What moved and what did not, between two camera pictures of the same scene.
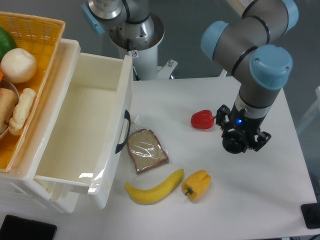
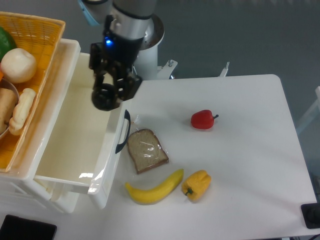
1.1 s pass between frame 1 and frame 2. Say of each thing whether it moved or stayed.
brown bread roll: stayed
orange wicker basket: stayed
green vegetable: stayed
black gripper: moved
